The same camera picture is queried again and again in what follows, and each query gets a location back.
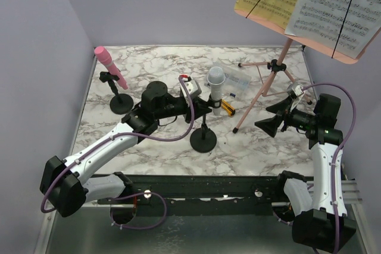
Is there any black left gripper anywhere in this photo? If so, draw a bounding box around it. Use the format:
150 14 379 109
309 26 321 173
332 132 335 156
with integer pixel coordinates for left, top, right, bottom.
155 95 211 123

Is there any black round-base mic stand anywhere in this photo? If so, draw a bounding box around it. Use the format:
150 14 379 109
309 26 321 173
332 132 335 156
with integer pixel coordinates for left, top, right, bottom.
190 95 221 153

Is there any white toy microphone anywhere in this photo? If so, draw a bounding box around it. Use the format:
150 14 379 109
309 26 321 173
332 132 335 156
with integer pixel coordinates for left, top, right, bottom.
207 66 226 115

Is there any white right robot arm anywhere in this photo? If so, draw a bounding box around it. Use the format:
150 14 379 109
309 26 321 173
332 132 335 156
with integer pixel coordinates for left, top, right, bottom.
255 92 357 253

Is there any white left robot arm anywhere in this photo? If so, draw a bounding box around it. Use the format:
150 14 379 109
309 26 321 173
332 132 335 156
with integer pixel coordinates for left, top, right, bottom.
39 77 207 217

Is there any black left mic stand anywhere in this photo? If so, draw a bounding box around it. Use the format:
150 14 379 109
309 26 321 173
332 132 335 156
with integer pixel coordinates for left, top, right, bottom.
99 71 133 115

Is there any yellow utility knife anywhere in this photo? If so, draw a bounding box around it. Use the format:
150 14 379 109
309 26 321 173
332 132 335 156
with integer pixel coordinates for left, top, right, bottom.
221 100 236 117

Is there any clear plastic organizer box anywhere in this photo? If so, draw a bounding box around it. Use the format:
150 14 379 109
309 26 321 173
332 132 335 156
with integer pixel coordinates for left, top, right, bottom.
223 67 252 98

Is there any pink music stand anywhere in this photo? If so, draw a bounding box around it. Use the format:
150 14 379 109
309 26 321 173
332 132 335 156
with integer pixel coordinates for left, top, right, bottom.
232 7 361 134

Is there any pink toy microphone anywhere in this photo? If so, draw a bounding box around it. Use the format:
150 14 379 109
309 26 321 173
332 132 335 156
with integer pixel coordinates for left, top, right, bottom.
94 46 129 90

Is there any white sheet music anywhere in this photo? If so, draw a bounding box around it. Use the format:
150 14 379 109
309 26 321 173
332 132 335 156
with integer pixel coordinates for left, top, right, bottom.
285 0 380 59

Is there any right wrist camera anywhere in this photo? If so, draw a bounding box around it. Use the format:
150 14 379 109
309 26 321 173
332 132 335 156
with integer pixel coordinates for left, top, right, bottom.
286 82 305 111

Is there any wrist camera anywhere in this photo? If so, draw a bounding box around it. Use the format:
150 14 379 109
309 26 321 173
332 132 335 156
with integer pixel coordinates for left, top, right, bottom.
179 74 202 99
286 82 305 111

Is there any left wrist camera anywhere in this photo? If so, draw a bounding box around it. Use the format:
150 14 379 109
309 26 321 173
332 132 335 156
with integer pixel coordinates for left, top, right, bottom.
179 74 202 99

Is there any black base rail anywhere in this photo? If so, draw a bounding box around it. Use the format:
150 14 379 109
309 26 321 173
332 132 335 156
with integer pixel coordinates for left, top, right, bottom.
98 173 310 218

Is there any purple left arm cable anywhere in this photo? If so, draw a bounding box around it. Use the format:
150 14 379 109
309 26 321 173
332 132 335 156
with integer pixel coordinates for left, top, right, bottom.
40 76 197 214

